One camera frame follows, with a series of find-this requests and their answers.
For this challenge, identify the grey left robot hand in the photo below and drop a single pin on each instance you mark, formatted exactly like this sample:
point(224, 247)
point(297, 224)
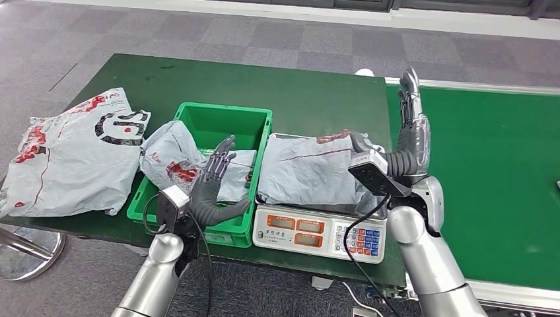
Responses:
point(205, 197)

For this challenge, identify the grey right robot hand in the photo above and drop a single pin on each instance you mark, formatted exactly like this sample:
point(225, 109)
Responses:
point(413, 144)

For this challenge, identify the green conveyor belt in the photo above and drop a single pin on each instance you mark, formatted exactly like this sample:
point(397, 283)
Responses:
point(481, 183)

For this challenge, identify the green plastic crate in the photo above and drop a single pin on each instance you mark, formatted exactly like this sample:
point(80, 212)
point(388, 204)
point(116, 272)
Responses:
point(218, 122)

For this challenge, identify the white round cap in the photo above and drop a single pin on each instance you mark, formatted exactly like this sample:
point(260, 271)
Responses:
point(364, 72)

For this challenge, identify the white scale with steel tray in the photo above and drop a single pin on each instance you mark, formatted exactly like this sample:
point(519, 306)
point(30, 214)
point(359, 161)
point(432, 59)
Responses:
point(306, 232)

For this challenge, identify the large grey bag, black print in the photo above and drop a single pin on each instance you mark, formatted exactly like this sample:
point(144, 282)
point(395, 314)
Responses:
point(74, 166)

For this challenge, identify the white table foot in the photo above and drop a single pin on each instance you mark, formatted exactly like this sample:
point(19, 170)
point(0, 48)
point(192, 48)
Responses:
point(322, 283)

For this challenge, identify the white floor socket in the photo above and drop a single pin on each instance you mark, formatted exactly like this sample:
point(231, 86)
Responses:
point(361, 313)

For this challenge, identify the chrome stool base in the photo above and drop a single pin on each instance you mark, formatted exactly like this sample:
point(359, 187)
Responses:
point(30, 267)

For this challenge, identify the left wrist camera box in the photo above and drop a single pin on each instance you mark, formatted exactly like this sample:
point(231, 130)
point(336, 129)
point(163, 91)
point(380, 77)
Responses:
point(171, 208)

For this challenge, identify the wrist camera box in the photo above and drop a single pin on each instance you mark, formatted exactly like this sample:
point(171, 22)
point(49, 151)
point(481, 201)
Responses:
point(376, 177)
point(171, 208)

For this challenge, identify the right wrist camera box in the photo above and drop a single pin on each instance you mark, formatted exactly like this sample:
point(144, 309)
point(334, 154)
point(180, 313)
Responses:
point(376, 177)

